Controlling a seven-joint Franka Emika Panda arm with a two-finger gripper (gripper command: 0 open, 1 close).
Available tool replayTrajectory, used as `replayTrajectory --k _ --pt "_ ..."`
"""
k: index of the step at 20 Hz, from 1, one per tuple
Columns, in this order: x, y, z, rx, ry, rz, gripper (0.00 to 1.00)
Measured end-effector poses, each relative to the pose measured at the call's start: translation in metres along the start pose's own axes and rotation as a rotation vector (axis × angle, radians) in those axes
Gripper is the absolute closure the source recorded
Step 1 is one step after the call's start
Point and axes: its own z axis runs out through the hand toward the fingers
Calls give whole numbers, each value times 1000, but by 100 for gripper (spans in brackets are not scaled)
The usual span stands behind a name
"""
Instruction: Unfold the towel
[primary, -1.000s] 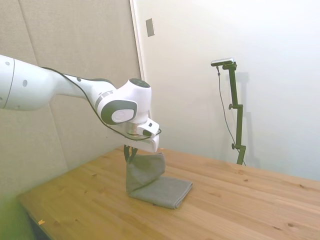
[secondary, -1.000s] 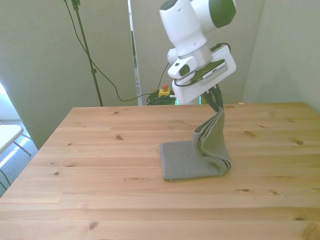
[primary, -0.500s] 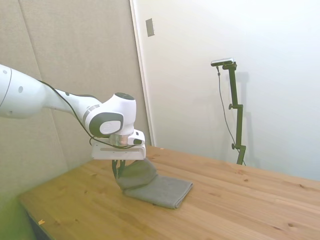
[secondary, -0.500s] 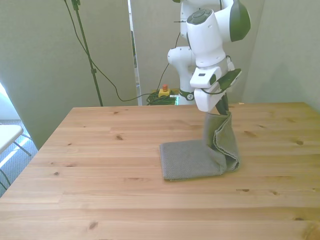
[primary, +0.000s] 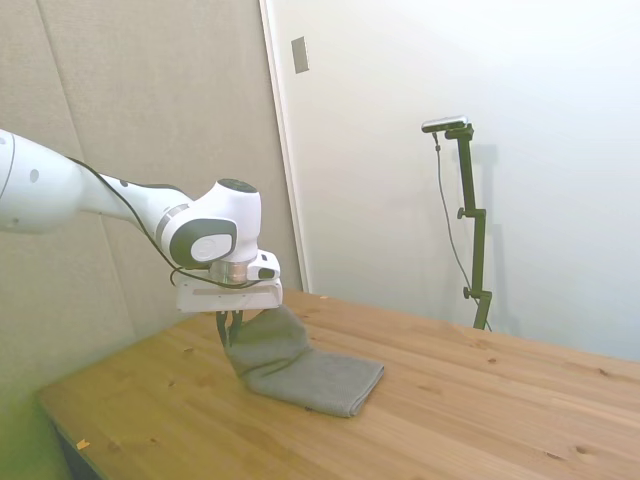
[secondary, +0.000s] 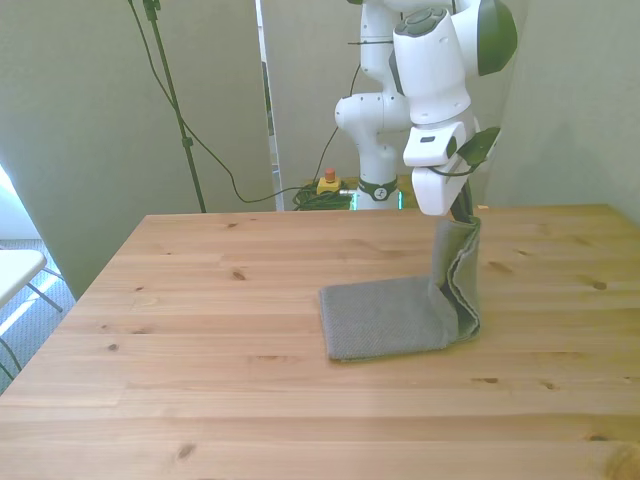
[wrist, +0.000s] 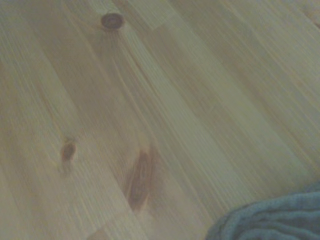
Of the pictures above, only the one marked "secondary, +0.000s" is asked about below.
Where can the black tripod stand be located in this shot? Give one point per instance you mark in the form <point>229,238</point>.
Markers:
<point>172,100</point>

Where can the white partition panel edge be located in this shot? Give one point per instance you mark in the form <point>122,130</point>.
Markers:
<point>270,110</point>

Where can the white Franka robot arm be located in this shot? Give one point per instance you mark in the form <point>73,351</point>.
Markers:
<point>430,75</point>

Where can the grey terry towel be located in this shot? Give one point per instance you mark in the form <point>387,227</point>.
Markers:
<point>385,320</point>

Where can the dark wrist camera box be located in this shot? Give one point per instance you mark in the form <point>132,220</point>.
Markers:
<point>477,145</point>

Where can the white folding chair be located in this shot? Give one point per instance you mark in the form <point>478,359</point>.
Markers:
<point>22,280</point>

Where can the yellow emergency stop button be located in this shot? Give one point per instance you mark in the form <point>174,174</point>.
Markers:
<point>329,183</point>

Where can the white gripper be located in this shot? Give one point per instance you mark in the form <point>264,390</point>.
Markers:
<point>435,192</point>

